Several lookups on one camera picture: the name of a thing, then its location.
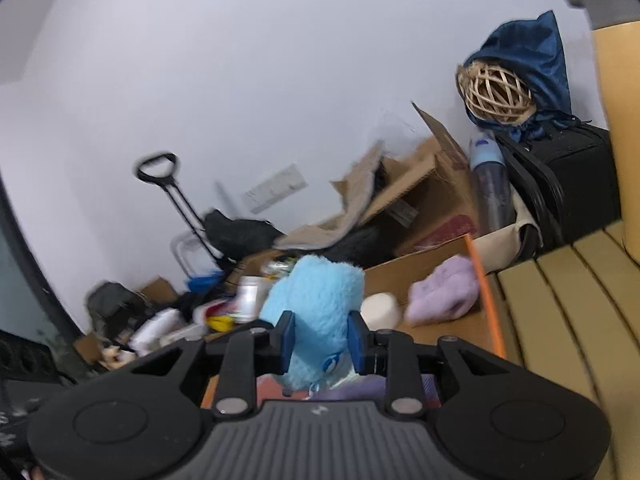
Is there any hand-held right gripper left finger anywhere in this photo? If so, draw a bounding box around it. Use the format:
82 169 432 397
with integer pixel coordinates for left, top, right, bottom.
131 310 296 421

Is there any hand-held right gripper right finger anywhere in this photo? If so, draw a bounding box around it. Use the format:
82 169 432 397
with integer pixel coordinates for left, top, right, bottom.
347 310 507 421

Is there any white wedge sponge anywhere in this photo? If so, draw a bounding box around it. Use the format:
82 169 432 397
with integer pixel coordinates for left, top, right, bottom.
360 292 403 331

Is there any blue plush toy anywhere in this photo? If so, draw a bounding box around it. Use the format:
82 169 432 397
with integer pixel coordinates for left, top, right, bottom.
259 254 366 391

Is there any purple cloth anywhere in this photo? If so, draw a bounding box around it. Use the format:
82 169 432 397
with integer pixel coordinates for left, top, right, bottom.
312 375 391 402

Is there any pink sponge block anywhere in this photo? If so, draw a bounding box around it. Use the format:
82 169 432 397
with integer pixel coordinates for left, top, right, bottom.
256 376 311 402

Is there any red cardboard box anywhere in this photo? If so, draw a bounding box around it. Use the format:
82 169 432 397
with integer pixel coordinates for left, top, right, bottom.
200 234 507 411

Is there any white jar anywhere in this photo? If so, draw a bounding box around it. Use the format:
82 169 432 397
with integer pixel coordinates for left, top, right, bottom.
235 275 273 323

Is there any brown cardboard box with clutter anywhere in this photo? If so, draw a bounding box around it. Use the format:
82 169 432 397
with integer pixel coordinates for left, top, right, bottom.
200 249 301 341

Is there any purple plush toy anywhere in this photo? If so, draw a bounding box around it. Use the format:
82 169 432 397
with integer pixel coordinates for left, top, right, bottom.
404 255 482 325

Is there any black cloth bag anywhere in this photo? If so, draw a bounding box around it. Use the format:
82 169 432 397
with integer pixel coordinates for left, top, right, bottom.
205 209 286 261

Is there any beige cloth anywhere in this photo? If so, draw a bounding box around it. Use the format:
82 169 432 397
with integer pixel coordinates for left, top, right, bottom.
275 140 386 251

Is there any cream cloth bag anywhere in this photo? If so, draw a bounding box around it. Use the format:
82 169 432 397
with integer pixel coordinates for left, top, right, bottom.
472 222 543 273

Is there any open brown cardboard box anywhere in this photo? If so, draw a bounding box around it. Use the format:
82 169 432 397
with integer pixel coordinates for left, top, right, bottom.
330 101 481 256

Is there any dark backpack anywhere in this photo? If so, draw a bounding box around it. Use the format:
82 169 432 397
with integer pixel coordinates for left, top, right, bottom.
86 281 151 341

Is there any blue water bottle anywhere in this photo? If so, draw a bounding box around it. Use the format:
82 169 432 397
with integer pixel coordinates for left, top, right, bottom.
470 132 516 235

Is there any wicker ball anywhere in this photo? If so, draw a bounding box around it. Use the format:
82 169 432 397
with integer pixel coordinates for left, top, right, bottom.
456 60 537 125

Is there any blue cloth bag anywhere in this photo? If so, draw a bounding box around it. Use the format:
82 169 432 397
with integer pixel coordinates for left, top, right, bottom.
462 10 581 141

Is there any yellow thermos jug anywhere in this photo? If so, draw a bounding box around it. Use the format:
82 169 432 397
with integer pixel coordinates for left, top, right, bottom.
565 0 640 251

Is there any grey metal frame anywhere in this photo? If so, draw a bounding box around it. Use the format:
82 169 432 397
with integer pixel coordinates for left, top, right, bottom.
170 232 211 278

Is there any white wall socket panel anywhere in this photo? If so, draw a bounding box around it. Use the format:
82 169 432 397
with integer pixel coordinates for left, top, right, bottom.
244 162 308 214

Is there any black trolley handle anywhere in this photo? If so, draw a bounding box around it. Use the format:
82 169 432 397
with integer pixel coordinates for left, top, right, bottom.
136 151 226 266

